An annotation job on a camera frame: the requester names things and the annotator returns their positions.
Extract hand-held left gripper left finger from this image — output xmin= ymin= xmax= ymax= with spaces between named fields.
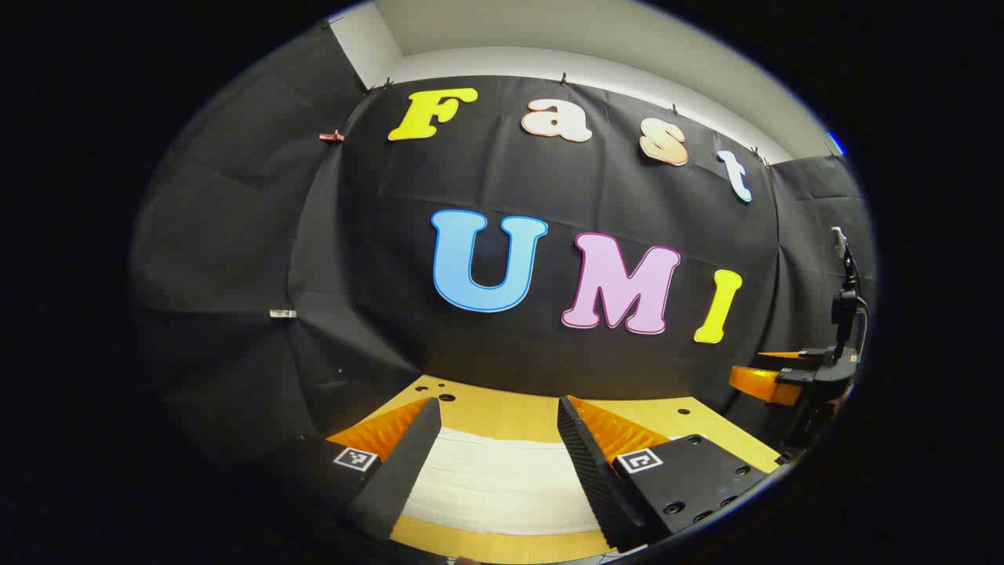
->
xmin=278 ymin=396 xmax=444 ymax=544

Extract black backdrop cloth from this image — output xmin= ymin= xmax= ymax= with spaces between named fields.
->
xmin=129 ymin=24 xmax=878 ymax=472

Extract white jeans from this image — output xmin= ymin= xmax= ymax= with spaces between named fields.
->
xmin=400 ymin=428 xmax=602 ymax=537

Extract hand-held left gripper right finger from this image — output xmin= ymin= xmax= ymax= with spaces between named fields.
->
xmin=557 ymin=395 xmax=777 ymax=554

